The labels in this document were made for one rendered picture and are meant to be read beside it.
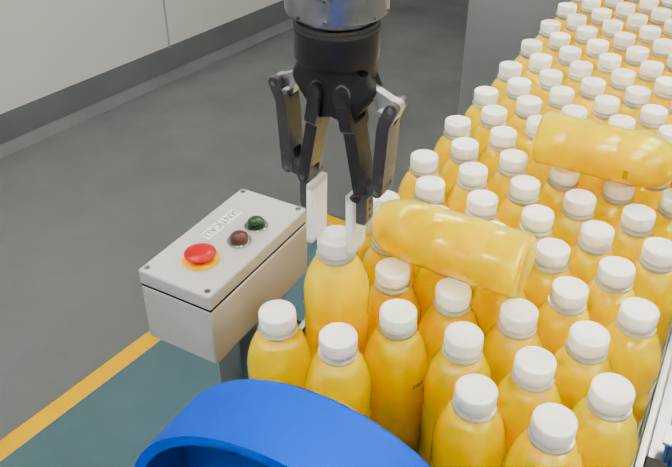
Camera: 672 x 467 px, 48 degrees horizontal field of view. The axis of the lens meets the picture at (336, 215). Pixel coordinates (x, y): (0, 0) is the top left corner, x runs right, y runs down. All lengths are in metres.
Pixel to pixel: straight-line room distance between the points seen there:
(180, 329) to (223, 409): 0.35
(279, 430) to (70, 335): 2.04
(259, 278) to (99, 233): 2.08
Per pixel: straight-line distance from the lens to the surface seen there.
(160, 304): 0.87
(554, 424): 0.70
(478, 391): 0.71
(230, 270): 0.84
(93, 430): 2.21
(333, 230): 0.77
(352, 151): 0.68
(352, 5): 0.61
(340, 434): 0.49
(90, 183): 3.27
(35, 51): 3.68
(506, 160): 1.06
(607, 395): 0.73
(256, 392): 0.53
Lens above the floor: 1.61
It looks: 34 degrees down
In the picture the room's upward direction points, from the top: straight up
